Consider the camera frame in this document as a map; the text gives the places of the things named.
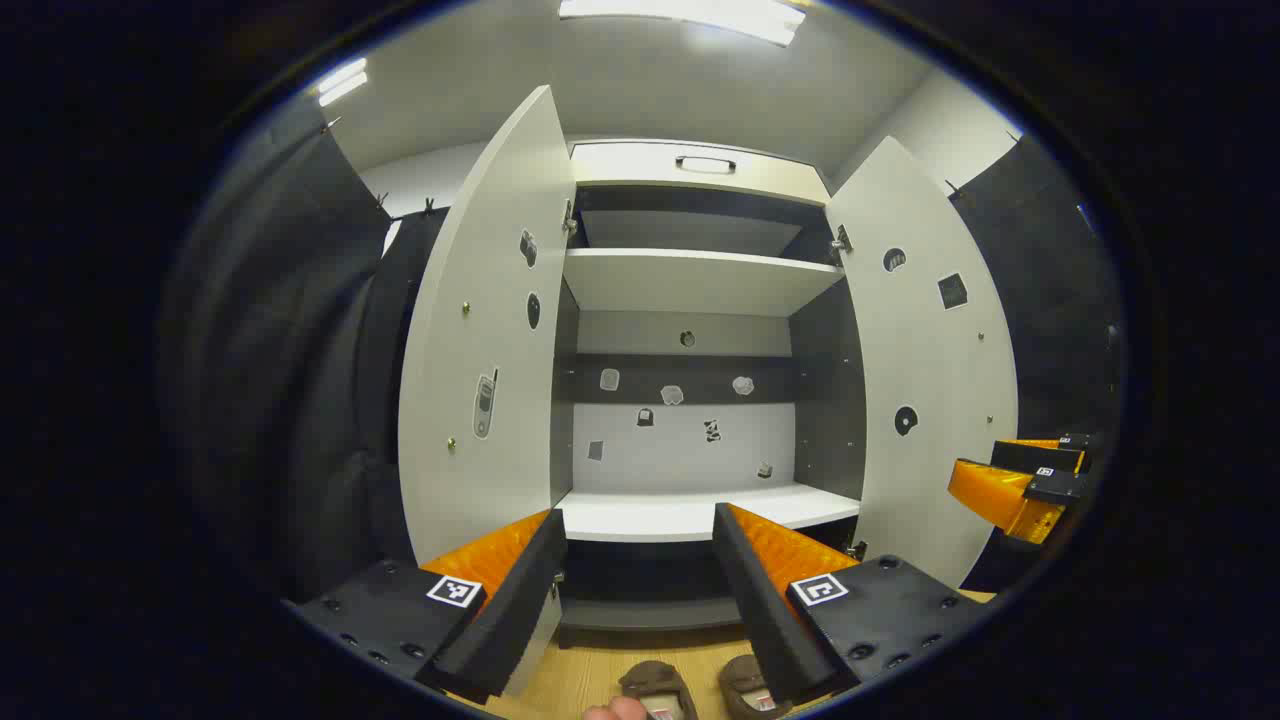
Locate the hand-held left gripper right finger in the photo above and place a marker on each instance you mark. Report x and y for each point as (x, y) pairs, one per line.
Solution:
(765, 620)

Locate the brown fuzzy shoe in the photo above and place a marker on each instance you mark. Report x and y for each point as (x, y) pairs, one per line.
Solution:
(645, 680)
(740, 675)

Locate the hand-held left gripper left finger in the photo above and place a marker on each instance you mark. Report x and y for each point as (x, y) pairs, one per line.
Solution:
(510, 620)

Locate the white shoe cabinet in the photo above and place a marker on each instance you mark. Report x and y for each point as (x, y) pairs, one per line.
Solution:
(690, 280)

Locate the small ceiling light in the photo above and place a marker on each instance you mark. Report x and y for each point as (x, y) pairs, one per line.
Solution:
(342, 82)

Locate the white cabinet drawer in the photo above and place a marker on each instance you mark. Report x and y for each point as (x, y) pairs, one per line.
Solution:
(640, 165)

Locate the white shoe cabinet door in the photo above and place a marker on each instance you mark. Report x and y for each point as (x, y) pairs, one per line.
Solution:
(480, 300)
(930, 350)

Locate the long ceiling light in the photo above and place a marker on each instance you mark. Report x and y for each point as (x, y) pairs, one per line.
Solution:
(690, 15)

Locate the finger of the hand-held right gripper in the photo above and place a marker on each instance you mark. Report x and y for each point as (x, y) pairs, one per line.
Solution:
(1035, 457)
(1055, 487)

